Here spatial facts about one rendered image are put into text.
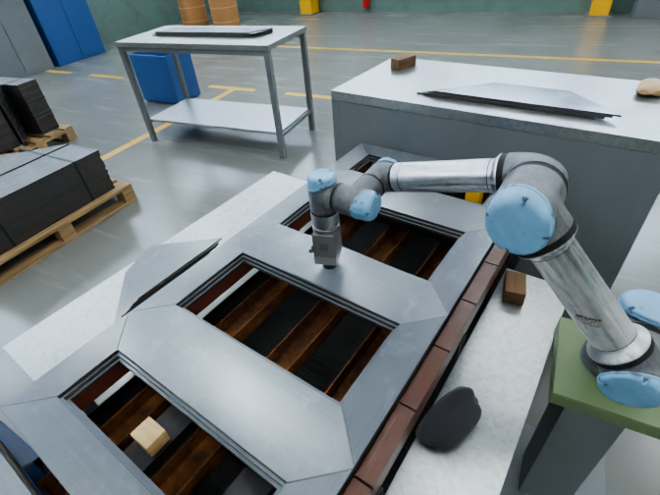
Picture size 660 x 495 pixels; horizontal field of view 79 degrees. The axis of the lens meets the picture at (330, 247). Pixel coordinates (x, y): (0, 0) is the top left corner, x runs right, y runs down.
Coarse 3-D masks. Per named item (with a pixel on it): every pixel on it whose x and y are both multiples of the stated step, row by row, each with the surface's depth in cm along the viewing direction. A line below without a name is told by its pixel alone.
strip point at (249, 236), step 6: (252, 228) 139; (258, 228) 139; (264, 228) 139; (270, 228) 138; (246, 234) 137; (252, 234) 136; (258, 234) 136; (264, 234) 136; (246, 240) 134; (252, 240) 134; (246, 246) 132
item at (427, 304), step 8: (432, 288) 111; (424, 296) 109; (432, 296) 108; (416, 304) 106; (424, 304) 106; (432, 304) 106; (440, 304) 106; (416, 312) 104; (424, 312) 104; (432, 312) 104; (408, 320) 102; (416, 320) 102
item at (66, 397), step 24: (360, 168) 172; (384, 216) 144; (408, 216) 139; (240, 264) 128; (264, 264) 125; (480, 264) 120; (312, 288) 116; (360, 312) 108; (120, 360) 102; (408, 384) 91; (72, 408) 91; (96, 432) 86; (216, 432) 84; (120, 456) 82; (240, 456) 81; (360, 456) 78; (144, 480) 78
